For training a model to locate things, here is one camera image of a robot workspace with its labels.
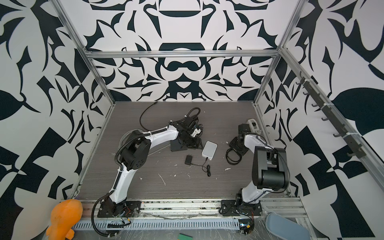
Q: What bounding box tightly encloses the black network switch box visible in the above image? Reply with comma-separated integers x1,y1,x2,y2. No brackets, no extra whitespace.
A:
170,139,188,152

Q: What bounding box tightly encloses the white square router box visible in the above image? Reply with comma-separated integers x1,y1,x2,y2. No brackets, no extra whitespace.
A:
202,141,218,160

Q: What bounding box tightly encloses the black power adapter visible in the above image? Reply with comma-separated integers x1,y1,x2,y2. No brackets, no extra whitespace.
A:
184,154,212,178

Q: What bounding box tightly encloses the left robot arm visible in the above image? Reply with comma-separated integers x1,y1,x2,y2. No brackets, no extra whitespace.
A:
101,115,203,216

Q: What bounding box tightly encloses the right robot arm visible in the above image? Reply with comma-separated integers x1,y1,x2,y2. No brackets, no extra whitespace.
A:
226,124,290,206

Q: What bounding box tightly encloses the grey blue pad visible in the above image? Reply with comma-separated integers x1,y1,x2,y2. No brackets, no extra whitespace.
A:
265,213,311,240

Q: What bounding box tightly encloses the green object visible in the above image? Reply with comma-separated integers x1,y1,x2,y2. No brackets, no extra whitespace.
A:
178,234,193,240

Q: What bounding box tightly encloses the orange plush toy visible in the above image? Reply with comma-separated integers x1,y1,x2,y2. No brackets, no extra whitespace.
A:
46,199,83,240

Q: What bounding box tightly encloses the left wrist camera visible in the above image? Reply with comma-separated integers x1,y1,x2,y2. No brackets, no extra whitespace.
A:
191,128,202,138

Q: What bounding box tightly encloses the black short cable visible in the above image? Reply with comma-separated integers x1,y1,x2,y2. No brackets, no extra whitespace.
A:
139,101,159,132

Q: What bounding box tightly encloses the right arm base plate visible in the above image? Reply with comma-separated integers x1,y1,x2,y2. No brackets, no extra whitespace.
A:
219,200,263,217

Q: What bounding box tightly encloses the white cable duct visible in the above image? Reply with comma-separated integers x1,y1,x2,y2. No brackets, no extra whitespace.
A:
71,218,241,232

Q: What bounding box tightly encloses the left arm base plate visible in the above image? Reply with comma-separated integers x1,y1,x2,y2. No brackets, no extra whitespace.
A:
97,199,142,218

